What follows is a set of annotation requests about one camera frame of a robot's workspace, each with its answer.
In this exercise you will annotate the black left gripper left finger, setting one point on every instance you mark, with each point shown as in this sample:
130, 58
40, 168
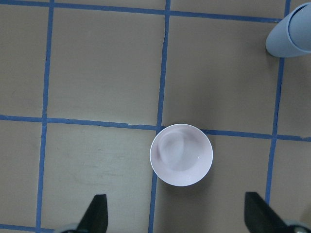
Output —
95, 219

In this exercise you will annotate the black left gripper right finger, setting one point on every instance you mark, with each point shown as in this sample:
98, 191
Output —
259, 217

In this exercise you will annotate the blue plastic cup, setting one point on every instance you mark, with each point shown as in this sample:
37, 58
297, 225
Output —
279, 43
300, 27

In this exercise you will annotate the pink bowl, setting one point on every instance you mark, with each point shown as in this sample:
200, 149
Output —
181, 155

